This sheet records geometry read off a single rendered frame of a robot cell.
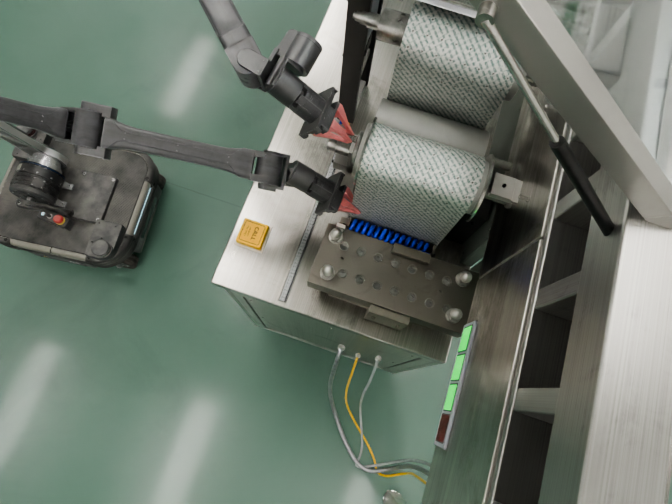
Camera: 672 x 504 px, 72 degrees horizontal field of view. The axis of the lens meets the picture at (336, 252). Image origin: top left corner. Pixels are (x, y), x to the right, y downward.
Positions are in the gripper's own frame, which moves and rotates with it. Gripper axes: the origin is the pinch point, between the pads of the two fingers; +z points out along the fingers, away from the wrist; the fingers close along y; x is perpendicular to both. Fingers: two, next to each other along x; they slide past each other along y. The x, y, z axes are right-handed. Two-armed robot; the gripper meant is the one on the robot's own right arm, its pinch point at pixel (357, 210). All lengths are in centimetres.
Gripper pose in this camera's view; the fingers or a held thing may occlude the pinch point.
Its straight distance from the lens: 114.8
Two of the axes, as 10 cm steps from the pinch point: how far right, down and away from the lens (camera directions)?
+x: 5.1, -0.9, -8.5
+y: -3.2, 9.0, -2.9
